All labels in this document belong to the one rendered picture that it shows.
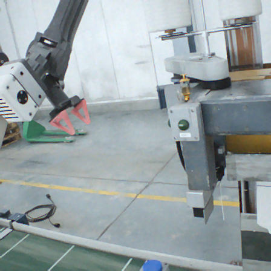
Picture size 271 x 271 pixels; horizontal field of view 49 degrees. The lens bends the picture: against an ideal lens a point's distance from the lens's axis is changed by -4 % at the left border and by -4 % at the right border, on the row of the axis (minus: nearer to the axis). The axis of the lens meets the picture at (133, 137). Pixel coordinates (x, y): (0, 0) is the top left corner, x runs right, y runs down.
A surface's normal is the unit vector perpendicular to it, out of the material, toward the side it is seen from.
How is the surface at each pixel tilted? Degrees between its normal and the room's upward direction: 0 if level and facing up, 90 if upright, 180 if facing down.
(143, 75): 90
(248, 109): 90
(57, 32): 75
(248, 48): 90
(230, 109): 90
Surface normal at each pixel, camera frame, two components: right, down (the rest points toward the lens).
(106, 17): -0.47, 0.35
